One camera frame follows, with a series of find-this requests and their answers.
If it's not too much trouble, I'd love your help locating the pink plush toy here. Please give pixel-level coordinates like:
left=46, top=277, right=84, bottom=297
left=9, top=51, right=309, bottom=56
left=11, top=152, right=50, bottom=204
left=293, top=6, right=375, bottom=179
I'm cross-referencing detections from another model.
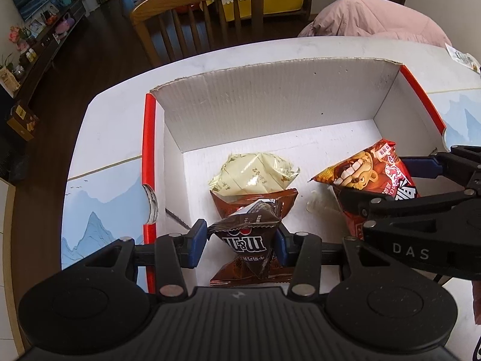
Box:
left=54, top=13, right=74, bottom=32

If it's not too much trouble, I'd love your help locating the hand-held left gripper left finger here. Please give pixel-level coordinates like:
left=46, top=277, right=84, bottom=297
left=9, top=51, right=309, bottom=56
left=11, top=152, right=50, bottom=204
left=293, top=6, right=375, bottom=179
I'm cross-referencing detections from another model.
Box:
left=81, top=219, right=208, bottom=303

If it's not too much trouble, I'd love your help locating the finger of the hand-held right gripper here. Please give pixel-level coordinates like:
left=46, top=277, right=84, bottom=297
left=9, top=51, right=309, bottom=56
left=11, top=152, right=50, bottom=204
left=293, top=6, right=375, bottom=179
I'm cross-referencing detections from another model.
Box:
left=336, top=187, right=475, bottom=221
left=404, top=145, right=481, bottom=197

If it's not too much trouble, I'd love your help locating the white printed packet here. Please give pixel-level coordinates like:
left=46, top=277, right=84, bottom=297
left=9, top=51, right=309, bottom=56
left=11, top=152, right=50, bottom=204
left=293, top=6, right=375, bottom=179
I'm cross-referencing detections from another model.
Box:
left=445, top=42, right=481, bottom=73

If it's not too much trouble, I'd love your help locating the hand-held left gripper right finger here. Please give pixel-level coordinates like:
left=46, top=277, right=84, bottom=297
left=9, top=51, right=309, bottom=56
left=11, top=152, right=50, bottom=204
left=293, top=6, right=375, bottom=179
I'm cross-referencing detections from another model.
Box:
left=274, top=229, right=414, bottom=303

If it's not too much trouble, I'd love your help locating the pink jacket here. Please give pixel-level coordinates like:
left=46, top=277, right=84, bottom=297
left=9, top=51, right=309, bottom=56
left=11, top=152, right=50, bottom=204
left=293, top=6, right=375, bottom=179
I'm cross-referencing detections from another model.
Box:
left=298, top=0, right=453, bottom=48

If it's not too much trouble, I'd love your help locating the brown shiny snack packet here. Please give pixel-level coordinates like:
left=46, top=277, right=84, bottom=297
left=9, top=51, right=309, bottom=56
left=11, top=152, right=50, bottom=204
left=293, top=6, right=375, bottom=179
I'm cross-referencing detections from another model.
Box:
left=209, top=188, right=299, bottom=284

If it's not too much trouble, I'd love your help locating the yellow cardboard box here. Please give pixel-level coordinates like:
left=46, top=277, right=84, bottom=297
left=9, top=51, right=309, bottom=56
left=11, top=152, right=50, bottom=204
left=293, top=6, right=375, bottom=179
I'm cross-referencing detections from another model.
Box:
left=5, top=103, right=40, bottom=141

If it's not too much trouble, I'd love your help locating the cream snack packet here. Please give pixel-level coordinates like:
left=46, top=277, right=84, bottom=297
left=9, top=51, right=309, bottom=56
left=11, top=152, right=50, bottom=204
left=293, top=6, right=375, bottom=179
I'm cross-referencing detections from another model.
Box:
left=208, top=151, right=300, bottom=198

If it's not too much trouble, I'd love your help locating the brown chocolate candy packet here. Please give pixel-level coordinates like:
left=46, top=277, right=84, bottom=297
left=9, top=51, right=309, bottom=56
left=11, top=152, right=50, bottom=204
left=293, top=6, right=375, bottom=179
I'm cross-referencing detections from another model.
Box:
left=207, top=199, right=288, bottom=279

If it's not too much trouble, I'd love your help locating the wooden TV cabinet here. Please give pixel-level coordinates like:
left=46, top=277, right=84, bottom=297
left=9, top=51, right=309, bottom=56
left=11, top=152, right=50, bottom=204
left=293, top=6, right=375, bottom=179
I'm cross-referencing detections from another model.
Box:
left=0, top=0, right=87, bottom=94

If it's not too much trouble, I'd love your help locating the red snack packet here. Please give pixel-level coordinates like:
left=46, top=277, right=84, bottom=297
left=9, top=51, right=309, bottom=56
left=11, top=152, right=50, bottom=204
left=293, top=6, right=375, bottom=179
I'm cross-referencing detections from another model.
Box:
left=310, top=139, right=421, bottom=239

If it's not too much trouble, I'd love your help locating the red cardboard box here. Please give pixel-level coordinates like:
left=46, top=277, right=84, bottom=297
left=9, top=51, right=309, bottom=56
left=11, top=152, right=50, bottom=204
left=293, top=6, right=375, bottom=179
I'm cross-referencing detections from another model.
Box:
left=141, top=57, right=448, bottom=294

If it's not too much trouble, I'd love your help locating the pink flower bouquet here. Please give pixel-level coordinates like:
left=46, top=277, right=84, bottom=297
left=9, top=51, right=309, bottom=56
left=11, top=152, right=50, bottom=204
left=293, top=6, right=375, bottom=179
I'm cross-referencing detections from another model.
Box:
left=9, top=26, right=31, bottom=51

